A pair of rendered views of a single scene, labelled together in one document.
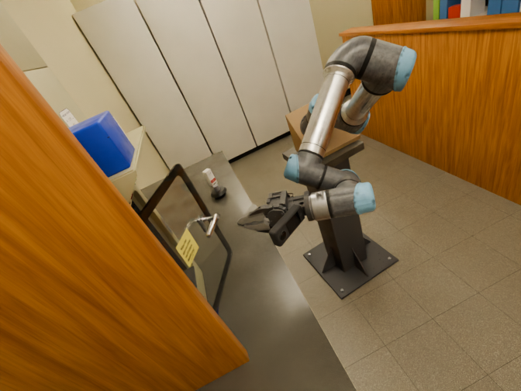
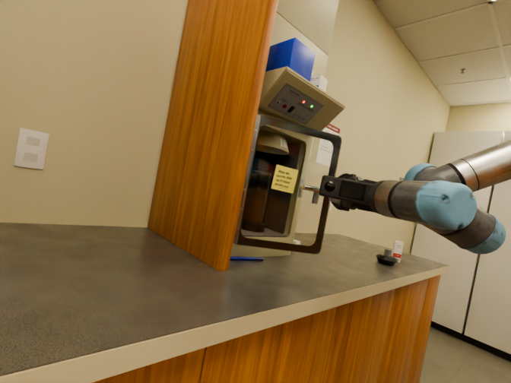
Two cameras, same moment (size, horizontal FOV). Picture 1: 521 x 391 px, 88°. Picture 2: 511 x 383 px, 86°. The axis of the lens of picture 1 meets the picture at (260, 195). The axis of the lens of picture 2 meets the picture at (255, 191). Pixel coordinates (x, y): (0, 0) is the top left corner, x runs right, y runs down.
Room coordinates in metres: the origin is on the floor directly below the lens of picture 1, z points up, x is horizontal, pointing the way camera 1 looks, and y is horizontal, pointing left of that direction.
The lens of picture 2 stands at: (-0.01, -0.39, 1.17)
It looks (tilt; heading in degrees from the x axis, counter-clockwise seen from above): 1 degrees down; 52
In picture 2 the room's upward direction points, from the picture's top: 11 degrees clockwise
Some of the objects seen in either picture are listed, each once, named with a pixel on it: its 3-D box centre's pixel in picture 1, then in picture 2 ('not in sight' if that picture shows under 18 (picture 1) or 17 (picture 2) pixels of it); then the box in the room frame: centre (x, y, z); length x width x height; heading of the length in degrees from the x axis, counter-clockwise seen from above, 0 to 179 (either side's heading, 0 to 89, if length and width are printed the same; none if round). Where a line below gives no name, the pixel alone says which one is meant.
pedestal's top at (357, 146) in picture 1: (320, 150); not in sight; (1.30, -0.40, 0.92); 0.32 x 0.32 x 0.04; 11
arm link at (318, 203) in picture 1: (319, 205); (395, 197); (0.54, -0.13, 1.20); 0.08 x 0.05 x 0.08; 158
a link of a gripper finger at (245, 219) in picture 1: (251, 212); not in sight; (0.62, 0.04, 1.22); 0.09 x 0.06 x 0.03; 68
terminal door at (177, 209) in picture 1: (193, 247); (289, 188); (0.61, 0.23, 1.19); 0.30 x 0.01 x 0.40; 158
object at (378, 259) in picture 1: (336, 213); not in sight; (1.30, -0.40, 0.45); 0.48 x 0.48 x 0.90; 11
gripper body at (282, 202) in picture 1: (289, 209); (370, 195); (0.58, -0.06, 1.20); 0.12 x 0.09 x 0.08; 68
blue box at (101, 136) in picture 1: (94, 148); (290, 64); (0.53, 0.25, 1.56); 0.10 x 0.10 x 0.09; 5
